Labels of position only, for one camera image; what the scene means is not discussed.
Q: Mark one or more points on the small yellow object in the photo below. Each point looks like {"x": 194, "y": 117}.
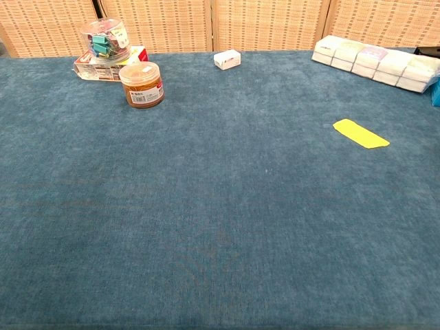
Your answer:
{"x": 361, "y": 134}

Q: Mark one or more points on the small white box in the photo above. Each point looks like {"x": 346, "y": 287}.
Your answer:
{"x": 227, "y": 59}

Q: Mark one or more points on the flat red and white box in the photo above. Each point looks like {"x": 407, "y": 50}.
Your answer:
{"x": 93, "y": 70}

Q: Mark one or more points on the blue cookie box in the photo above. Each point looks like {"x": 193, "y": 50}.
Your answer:
{"x": 436, "y": 93}

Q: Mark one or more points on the blue velvet table mat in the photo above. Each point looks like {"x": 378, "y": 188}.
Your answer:
{"x": 206, "y": 206}

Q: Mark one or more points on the amber jar of rubber bands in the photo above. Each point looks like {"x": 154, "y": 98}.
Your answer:
{"x": 141, "y": 86}

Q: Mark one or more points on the woven bamboo folding screen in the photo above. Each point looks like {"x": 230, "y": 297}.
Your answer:
{"x": 261, "y": 24}

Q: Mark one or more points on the clear jar of binder clips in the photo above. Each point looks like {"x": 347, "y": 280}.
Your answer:
{"x": 104, "y": 43}

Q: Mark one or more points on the wrapped bundle of tissue packs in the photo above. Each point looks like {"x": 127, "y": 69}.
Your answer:
{"x": 374, "y": 62}

